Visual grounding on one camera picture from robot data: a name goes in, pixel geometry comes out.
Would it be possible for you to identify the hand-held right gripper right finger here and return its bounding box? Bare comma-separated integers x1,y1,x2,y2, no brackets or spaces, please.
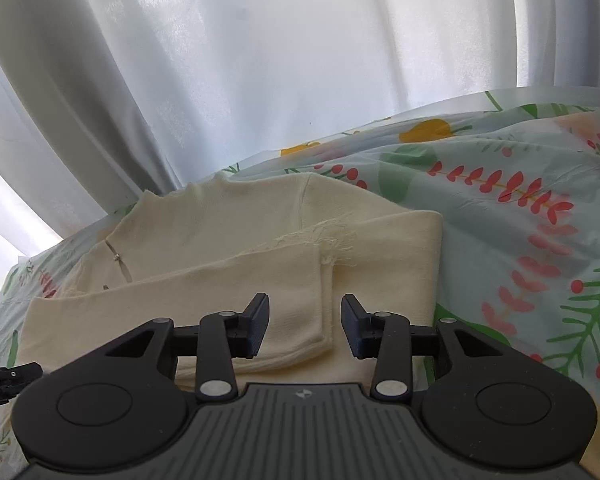
340,293,517,404

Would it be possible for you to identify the floral printed bed sheet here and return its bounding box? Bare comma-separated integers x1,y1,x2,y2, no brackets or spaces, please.
0,87,600,480

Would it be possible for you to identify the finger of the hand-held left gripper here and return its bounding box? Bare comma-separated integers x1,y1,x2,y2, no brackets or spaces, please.
0,362,44,409

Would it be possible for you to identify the white curtain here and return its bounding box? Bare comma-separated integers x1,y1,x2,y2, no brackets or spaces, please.
0,0,600,281

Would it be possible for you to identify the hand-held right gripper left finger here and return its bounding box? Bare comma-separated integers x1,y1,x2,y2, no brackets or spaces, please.
95,292,271,404

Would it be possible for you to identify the cream knit sweater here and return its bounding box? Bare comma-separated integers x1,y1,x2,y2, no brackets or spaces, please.
22,172,444,392

